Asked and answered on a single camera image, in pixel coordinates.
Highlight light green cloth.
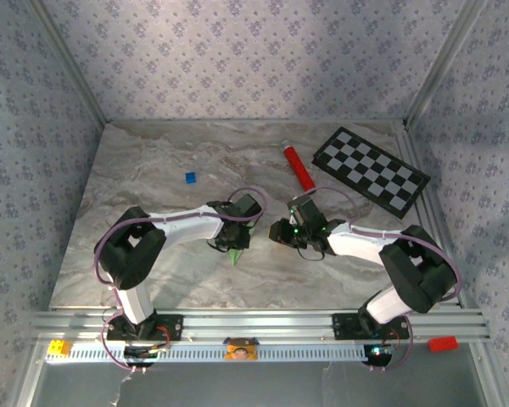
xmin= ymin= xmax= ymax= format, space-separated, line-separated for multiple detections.
xmin=229 ymin=223 xmax=256 ymax=268

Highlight red cylindrical tube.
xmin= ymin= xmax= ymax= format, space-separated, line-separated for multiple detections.
xmin=282 ymin=140 xmax=316 ymax=194

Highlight black and white checkerboard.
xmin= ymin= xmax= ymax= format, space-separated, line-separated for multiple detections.
xmin=310 ymin=125 xmax=433 ymax=220

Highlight orange cartoon face figure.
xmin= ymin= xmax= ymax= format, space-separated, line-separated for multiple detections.
xmin=222 ymin=337 xmax=260 ymax=362

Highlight red toy brick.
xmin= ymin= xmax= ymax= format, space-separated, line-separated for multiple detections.
xmin=427 ymin=335 xmax=460 ymax=354

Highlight yellow toy brick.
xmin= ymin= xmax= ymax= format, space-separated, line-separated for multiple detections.
xmin=47 ymin=339 xmax=74 ymax=356

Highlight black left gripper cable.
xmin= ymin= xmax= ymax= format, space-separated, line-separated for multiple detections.
xmin=206 ymin=238 xmax=233 ymax=254

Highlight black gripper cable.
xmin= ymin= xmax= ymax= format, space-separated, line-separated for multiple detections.
xmin=298 ymin=247 xmax=327 ymax=262
xmin=206 ymin=238 xmax=233 ymax=254

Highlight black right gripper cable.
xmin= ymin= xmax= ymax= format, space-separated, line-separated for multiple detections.
xmin=298 ymin=247 xmax=327 ymax=262

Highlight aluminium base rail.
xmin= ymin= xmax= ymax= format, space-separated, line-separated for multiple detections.
xmin=28 ymin=308 xmax=492 ymax=343

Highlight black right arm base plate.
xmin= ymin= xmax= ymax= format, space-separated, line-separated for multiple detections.
xmin=331 ymin=312 xmax=411 ymax=341

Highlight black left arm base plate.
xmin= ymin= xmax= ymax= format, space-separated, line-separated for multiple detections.
xmin=105 ymin=314 xmax=185 ymax=343

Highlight white slotted cable duct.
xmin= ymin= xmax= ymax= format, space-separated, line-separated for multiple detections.
xmin=44 ymin=340 xmax=369 ymax=365

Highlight aluminium side rail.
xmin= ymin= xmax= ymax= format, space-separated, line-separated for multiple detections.
xmin=393 ymin=130 xmax=467 ymax=309

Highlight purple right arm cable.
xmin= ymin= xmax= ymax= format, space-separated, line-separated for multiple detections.
xmin=296 ymin=186 xmax=464 ymax=373

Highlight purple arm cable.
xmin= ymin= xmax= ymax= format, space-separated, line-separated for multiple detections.
xmin=296 ymin=186 xmax=464 ymax=373
xmin=92 ymin=186 xmax=269 ymax=375

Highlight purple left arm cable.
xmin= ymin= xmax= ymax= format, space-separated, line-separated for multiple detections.
xmin=92 ymin=186 xmax=269 ymax=375

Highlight aluminium frame post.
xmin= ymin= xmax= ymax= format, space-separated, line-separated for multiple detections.
xmin=405 ymin=0 xmax=489 ymax=128

